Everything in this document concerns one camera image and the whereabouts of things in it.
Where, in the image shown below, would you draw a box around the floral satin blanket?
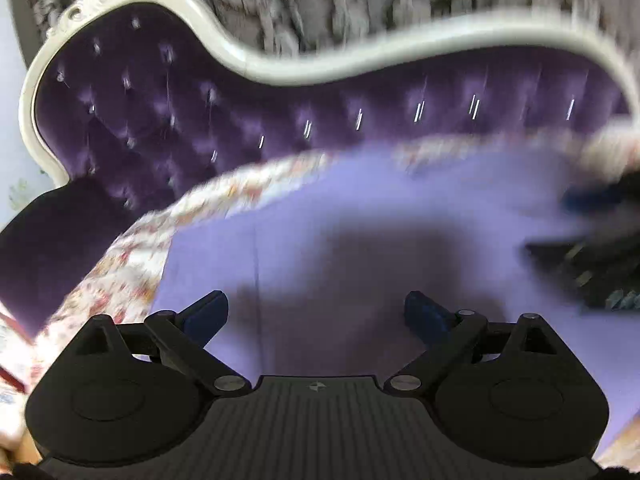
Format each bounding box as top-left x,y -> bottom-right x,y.
0,120 -> 640,466

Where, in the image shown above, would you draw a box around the lavender shirt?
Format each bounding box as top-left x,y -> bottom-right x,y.
149,142 -> 640,463

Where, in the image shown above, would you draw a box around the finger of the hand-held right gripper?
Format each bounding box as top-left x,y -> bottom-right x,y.
560,172 -> 640,216

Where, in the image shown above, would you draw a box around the purple tufted sofa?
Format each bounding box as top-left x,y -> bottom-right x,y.
0,0 -> 640,341

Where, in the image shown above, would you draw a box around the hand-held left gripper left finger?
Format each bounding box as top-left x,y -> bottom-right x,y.
75,290 -> 252,396

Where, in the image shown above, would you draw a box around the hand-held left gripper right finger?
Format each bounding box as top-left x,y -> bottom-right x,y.
384,290 -> 557,394

